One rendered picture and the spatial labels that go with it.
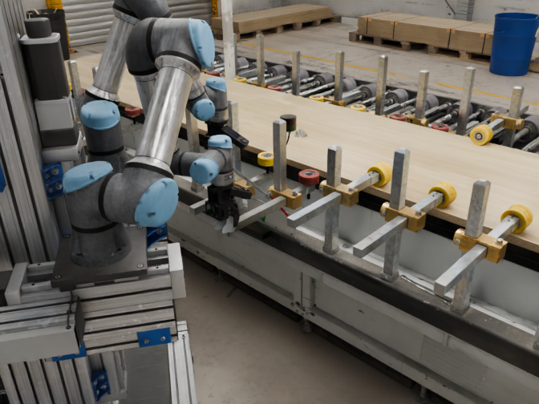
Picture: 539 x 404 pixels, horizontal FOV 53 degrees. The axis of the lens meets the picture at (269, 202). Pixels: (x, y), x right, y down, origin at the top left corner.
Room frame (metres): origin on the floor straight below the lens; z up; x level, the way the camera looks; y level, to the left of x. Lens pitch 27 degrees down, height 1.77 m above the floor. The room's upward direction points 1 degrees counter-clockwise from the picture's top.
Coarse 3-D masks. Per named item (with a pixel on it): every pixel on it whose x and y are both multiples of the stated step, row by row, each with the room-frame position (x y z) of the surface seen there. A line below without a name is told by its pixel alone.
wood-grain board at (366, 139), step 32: (96, 64) 3.86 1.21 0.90; (128, 96) 3.03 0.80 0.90; (256, 96) 2.97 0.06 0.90; (288, 96) 2.96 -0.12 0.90; (256, 128) 2.43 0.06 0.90; (320, 128) 2.41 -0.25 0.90; (352, 128) 2.40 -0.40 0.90; (384, 128) 2.39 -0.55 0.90; (416, 128) 2.38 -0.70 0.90; (288, 160) 2.05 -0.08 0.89; (320, 160) 2.03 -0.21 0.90; (352, 160) 2.02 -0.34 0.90; (384, 160) 2.01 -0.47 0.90; (416, 160) 2.01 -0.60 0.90; (448, 160) 2.00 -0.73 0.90; (480, 160) 1.99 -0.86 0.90; (512, 160) 1.98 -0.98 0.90; (384, 192) 1.73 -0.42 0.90; (416, 192) 1.72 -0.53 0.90; (512, 192) 1.70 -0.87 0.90
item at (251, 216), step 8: (304, 192) 1.85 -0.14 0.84; (272, 200) 1.76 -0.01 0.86; (280, 200) 1.75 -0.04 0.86; (256, 208) 1.70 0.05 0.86; (264, 208) 1.69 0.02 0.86; (272, 208) 1.72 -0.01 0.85; (240, 216) 1.64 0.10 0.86; (248, 216) 1.64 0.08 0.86; (256, 216) 1.66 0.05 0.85; (240, 224) 1.60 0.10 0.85; (248, 224) 1.63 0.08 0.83
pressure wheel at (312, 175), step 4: (300, 172) 1.90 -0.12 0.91; (304, 172) 1.90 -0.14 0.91; (308, 172) 1.89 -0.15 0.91; (312, 172) 1.90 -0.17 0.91; (316, 172) 1.89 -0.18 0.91; (300, 176) 1.87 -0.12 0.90; (304, 176) 1.86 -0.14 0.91; (308, 176) 1.86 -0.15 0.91; (312, 176) 1.86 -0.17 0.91; (316, 176) 1.86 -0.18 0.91; (300, 180) 1.87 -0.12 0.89; (304, 180) 1.86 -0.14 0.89; (308, 180) 1.85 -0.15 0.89; (312, 180) 1.85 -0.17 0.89; (316, 180) 1.86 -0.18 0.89; (304, 184) 1.86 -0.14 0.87; (308, 184) 1.85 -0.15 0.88; (312, 184) 1.85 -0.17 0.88; (308, 196) 1.89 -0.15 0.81
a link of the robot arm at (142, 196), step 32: (160, 32) 1.36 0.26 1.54; (192, 32) 1.34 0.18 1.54; (160, 64) 1.32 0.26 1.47; (192, 64) 1.31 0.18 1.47; (160, 96) 1.25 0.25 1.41; (160, 128) 1.19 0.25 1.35; (160, 160) 1.15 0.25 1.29; (128, 192) 1.07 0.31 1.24; (160, 192) 1.07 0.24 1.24; (160, 224) 1.07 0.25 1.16
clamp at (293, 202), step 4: (272, 188) 1.84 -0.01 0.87; (288, 188) 1.83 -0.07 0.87; (272, 192) 1.83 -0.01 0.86; (276, 192) 1.81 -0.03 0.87; (280, 192) 1.80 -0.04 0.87; (284, 192) 1.80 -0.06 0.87; (288, 192) 1.80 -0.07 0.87; (292, 192) 1.80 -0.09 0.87; (276, 196) 1.81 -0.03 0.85; (284, 196) 1.78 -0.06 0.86; (288, 196) 1.77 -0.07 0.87; (292, 196) 1.76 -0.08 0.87; (296, 196) 1.76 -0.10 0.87; (300, 196) 1.78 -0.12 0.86; (288, 200) 1.77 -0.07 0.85; (292, 200) 1.75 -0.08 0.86; (296, 200) 1.76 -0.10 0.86; (300, 200) 1.78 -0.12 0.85; (288, 204) 1.77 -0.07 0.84; (292, 204) 1.75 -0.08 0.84; (296, 204) 1.76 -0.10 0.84; (300, 204) 1.78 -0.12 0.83; (292, 208) 1.75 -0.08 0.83
